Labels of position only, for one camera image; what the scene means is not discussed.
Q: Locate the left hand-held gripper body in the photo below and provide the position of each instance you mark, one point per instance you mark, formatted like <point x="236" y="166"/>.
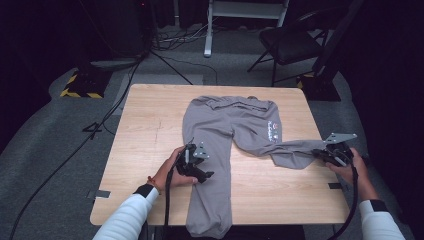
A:
<point x="188" y="165"/>

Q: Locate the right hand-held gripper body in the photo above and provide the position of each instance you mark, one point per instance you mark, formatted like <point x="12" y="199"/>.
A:
<point x="340" y="155"/>

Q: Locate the grey pants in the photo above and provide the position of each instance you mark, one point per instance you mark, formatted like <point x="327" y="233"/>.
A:
<point x="213" y="133"/>

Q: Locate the person's right hand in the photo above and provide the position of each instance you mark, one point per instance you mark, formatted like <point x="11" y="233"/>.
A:
<point x="362" y="173"/>

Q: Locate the person's left hand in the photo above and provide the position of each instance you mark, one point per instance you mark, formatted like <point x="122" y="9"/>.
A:
<point x="160" y="181"/>

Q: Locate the black tape piece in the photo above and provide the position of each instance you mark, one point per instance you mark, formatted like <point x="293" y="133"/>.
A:
<point x="335" y="186"/>

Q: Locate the grey table grommet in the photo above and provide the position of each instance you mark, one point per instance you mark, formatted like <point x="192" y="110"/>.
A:
<point x="252" y="97"/>

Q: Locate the grey tape piece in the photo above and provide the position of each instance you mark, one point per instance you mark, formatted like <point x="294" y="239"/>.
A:
<point x="101" y="193"/>

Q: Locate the black folding chair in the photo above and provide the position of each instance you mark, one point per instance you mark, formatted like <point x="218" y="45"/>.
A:
<point x="290" y="43"/>

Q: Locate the black slanted stand pole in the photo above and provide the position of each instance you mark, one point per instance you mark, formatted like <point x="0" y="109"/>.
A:
<point x="336" y="36"/>

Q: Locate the dark equipment cabinet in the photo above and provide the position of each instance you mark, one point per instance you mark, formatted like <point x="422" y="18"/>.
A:
<point x="123" y="30"/>

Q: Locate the black yellow striped base plate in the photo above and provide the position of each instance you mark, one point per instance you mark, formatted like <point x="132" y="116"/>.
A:
<point x="86" y="83"/>
<point x="320" y="90"/>

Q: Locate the white metal stand frame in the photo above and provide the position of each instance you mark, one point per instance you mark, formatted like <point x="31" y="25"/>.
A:
<point x="208" y="40"/>

